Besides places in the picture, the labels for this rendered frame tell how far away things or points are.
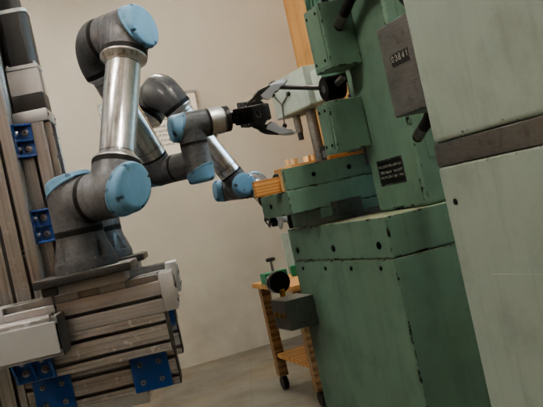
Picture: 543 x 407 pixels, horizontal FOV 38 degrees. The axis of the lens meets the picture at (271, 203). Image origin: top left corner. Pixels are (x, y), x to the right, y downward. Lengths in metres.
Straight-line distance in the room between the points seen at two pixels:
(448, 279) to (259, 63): 3.81
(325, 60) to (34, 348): 0.91
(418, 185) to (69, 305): 0.84
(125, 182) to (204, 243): 3.32
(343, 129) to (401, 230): 0.31
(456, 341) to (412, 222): 0.27
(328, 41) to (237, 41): 3.55
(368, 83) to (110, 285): 0.76
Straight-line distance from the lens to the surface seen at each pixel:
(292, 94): 4.54
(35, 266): 2.12
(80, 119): 5.04
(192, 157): 2.13
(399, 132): 1.78
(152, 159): 2.18
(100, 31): 2.04
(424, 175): 1.74
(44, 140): 2.18
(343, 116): 1.87
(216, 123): 2.15
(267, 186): 2.00
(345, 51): 1.87
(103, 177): 1.84
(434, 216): 1.73
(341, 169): 2.04
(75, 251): 1.91
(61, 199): 1.92
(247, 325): 5.21
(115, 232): 2.42
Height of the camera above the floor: 0.87
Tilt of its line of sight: level
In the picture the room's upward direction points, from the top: 12 degrees counter-clockwise
